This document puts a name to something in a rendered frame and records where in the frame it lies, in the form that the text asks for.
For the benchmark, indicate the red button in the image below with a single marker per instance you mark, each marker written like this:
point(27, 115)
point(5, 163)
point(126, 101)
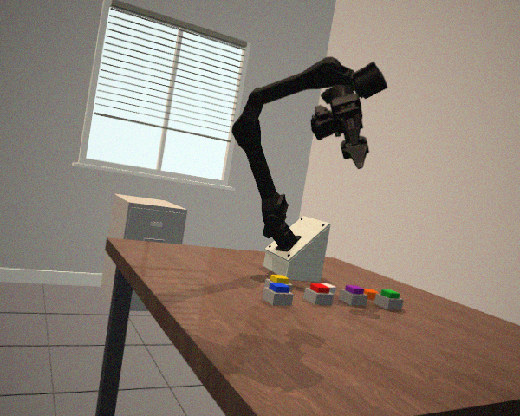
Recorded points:
point(318, 294)

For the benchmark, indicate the green button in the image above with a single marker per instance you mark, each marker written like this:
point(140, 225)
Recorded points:
point(389, 299)

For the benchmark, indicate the purple button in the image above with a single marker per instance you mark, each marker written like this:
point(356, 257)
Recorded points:
point(353, 295)

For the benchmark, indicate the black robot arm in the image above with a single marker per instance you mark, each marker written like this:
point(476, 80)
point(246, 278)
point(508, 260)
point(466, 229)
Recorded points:
point(327, 73)

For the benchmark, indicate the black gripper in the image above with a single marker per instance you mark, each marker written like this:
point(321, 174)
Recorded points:
point(346, 110)

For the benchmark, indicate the small orange block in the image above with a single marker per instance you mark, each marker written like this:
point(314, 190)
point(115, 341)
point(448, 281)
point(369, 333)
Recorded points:
point(370, 293)

